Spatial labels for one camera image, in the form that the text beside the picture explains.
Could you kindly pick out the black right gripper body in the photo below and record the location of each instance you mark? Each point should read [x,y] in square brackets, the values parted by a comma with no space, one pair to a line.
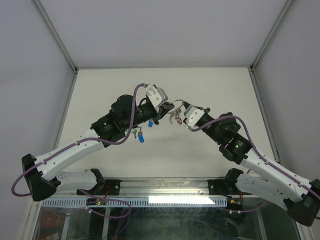
[207,120]

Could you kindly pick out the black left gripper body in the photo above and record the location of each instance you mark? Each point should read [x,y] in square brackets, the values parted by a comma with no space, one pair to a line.
[144,114]

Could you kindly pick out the large silver keyring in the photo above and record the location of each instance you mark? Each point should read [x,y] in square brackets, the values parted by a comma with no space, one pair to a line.
[178,103]

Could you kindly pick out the silver keys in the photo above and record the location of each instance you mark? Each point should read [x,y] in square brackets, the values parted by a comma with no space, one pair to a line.
[175,114]

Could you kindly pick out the red key tag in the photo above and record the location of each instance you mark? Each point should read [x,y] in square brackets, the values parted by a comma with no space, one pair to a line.
[179,121]

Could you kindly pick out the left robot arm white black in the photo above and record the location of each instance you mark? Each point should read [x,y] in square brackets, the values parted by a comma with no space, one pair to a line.
[45,174]

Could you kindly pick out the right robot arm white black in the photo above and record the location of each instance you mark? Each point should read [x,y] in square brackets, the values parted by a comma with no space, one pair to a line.
[297,195]

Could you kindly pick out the blue key tag upper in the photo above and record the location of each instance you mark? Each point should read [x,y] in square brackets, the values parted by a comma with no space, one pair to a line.
[150,123]

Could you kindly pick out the blue key tag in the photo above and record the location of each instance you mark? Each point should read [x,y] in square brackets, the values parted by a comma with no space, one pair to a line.
[141,137]
[150,123]

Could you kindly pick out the silver key on lower blue tag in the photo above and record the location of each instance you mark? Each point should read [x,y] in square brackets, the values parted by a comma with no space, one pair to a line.
[139,131]

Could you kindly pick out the blue key tag lower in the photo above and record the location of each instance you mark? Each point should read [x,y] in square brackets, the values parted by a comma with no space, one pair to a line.
[141,137]

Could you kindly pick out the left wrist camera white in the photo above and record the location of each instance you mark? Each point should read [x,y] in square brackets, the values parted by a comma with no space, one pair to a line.
[156,96]

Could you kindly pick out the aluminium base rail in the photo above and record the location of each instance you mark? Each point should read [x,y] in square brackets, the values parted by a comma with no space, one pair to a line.
[144,187]

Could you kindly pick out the white cable duct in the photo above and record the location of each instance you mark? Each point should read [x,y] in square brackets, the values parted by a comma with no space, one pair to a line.
[138,202]

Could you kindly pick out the aluminium frame post left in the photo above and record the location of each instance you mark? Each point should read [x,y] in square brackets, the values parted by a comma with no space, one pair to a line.
[38,5]

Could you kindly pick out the aluminium frame post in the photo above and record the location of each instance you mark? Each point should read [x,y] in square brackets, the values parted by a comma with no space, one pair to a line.
[38,5]
[272,33]

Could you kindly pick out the aluminium frame post right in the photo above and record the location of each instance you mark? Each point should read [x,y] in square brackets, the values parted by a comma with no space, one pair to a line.
[272,33]

